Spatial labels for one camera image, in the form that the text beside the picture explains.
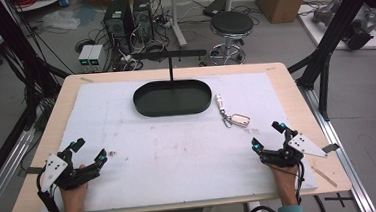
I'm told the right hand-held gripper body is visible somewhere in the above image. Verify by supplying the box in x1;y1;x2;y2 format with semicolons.
257;127;331;171

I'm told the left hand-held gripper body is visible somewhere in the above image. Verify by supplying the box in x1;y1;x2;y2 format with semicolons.
37;146;103;195

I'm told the white keychain with metal ring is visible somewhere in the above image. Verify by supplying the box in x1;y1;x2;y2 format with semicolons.
213;91;253;131

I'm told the black key rack with tray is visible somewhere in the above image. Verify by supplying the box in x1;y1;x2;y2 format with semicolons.
129;47;215;120

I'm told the person's left hand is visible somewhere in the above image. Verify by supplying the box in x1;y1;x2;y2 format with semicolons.
58;163;93;212

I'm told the person's right hand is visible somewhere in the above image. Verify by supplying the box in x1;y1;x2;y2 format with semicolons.
267;160;301;199

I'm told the black tape strip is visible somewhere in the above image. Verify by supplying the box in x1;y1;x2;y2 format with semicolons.
25;165;44;175
321;142;342;155

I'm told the thin wooden stick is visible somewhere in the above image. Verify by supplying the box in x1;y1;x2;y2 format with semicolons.
311;164;339;190

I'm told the white foam mat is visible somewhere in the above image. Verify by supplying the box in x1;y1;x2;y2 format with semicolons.
29;66;320;212

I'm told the white power supply unit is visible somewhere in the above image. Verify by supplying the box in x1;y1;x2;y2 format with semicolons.
87;44;106;73
76;43;97;74

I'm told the black round stool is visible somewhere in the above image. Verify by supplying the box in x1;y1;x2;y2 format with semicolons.
201;8;258;68

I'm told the white board with grey devices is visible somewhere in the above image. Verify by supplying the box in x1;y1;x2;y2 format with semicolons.
296;0;376;56

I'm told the clear plastic bag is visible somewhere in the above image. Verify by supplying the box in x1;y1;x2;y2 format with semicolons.
40;8;82;33

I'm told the black computer tower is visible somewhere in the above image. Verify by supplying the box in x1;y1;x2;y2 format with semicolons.
131;0;155;44
101;0;137;60

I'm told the black flat case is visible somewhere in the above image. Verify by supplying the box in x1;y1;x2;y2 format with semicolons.
201;0;230;19

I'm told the white metal stand leg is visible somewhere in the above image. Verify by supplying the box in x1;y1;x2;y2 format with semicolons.
168;0;189;50

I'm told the white round table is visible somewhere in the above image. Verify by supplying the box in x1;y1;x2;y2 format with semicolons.
14;0;68;14

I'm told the right hand-held gripper cable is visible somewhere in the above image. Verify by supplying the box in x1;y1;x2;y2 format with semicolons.
239;160;310;212

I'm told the hand-held gripper cable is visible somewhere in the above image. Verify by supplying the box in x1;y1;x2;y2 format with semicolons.
34;168;66;212
239;160;310;212

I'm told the left hand-held gripper cable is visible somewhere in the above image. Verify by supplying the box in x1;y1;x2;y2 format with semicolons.
34;168;66;212

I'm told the aluminium rail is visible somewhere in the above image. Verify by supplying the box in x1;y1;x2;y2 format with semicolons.
0;127;43;212
296;78;376;212

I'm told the black metal frame strut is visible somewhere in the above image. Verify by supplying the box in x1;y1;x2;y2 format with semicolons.
282;0;376;125
0;0;75;137

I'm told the tangle of floor cables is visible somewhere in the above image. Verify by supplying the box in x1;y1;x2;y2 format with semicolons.
72;5;187;76

